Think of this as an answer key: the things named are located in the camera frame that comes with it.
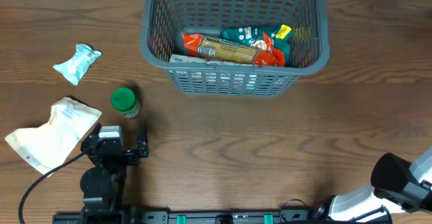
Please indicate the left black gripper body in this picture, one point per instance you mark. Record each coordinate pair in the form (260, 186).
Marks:
(131, 158)

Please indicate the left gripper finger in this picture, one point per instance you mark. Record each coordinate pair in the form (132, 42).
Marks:
(95, 132)
(142, 142)

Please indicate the tissue multipack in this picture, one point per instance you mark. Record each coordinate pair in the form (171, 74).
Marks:
(189, 59)

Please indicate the orange spaghetti packet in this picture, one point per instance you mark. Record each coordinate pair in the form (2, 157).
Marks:
(217, 48)

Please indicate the green coffee bag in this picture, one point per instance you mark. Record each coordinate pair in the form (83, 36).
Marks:
(270, 38)

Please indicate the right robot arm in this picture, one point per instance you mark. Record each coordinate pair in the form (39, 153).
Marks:
(396, 186)

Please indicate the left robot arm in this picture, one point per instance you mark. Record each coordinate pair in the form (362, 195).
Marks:
(103, 185)

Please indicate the green lid jar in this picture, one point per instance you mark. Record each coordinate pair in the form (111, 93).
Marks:
(125, 102)

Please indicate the cream paper pouch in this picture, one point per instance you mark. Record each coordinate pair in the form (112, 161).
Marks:
(48, 146)

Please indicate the light blue snack packet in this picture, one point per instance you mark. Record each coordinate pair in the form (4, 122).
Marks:
(75, 68)

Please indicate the grey plastic basket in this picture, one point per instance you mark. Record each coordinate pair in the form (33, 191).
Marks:
(165, 22)

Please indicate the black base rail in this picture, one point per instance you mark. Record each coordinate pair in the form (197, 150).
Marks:
(209, 217)

